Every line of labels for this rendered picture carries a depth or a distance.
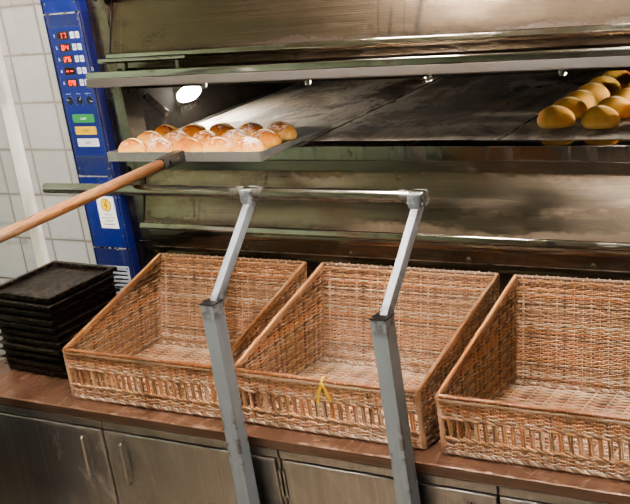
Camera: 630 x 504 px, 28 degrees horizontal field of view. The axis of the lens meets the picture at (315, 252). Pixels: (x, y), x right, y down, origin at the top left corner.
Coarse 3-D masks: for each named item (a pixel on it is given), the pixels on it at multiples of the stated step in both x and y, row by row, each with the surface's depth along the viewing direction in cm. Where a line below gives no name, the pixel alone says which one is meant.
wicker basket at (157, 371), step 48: (144, 288) 379; (192, 288) 377; (240, 288) 367; (288, 288) 347; (96, 336) 362; (144, 336) 380; (192, 336) 379; (240, 336) 330; (96, 384) 350; (144, 384) 355; (192, 384) 328
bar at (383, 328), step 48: (48, 192) 352; (144, 192) 331; (192, 192) 322; (240, 192) 312; (288, 192) 305; (336, 192) 297; (384, 192) 290; (240, 240) 310; (384, 336) 275; (384, 384) 279; (240, 432) 311; (240, 480) 315
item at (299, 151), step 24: (312, 144) 345; (336, 144) 341; (360, 144) 336; (384, 144) 332; (408, 144) 328; (432, 144) 324; (456, 144) 320; (480, 144) 316; (504, 144) 312; (528, 144) 309; (552, 144) 305; (576, 144) 301; (600, 144) 298; (624, 144) 295
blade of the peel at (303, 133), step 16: (208, 128) 387; (304, 128) 366; (320, 128) 362; (288, 144) 345; (112, 160) 364; (128, 160) 361; (144, 160) 358; (192, 160) 348; (208, 160) 345; (224, 160) 342; (240, 160) 339; (256, 160) 336
